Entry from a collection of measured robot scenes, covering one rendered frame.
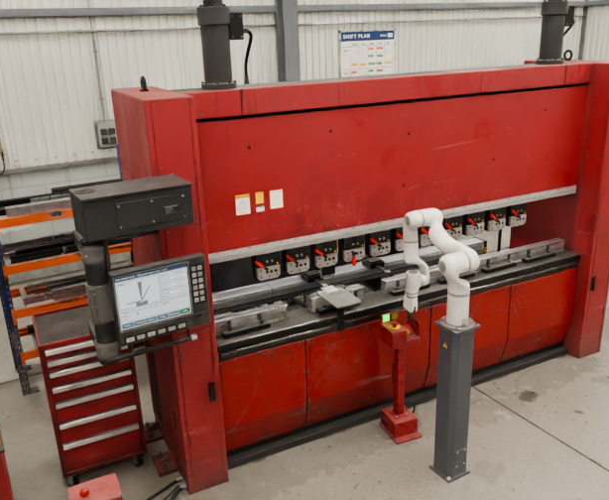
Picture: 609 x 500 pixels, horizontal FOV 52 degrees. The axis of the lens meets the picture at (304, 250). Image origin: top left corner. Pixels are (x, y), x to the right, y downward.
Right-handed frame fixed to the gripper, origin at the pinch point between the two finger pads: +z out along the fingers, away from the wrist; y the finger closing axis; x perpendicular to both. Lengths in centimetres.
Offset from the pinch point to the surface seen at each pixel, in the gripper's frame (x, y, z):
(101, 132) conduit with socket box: -140, -424, -41
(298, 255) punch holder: -65, -28, -42
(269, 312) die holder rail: -86, -26, -8
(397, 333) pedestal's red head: -11.9, 5.3, 7.1
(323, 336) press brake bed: -54, -14, 10
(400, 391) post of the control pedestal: -6, 4, 54
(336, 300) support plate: -45.5, -13.4, -14.5
